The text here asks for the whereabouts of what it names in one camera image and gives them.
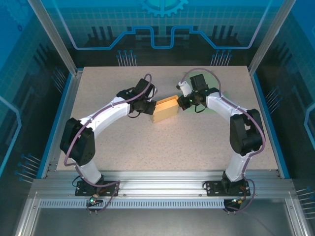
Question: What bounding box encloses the yellow paper box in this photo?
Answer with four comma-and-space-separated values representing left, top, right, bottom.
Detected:
150, 95, 180, 123

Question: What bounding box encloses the green paper box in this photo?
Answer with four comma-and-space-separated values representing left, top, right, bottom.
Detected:
183, 71, 231, 115

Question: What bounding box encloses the blue table edge strip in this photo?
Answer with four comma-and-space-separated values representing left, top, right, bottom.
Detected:
252, 72, 291, 179
36, 73, 74, 179

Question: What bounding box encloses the grey metal bottom plate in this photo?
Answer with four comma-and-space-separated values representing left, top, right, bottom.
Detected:
31, 208, 296, 236

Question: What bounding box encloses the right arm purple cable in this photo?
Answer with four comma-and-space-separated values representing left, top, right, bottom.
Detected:
181, 67, 266, 214

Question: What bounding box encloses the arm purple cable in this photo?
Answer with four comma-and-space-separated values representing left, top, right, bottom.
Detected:
63, 73, 153, 215
181, 67, 266, 214

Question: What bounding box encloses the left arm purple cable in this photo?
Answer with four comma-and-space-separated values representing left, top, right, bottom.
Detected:
63, 73, 153, 215

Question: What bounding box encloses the wide aluminium frame rail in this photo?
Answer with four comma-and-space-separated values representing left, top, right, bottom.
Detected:
28, 170, 296, 200

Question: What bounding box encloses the aluminium corner post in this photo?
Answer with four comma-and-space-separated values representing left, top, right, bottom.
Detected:
26, 0, 84, 77
248, 0, 297, 76

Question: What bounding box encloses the slotted grey cable duct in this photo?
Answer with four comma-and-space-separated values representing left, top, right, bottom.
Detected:
38, 199, 226, 209

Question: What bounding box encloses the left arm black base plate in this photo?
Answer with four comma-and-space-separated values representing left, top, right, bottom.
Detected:
75, 180, 121, 197

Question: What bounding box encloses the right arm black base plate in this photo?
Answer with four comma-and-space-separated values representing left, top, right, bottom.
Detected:
204, 180, 251, 197

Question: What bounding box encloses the narrow aluminium frame rail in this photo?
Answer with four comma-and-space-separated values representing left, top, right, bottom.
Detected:
285, 198, 310, 236
14, 198, 40, 236

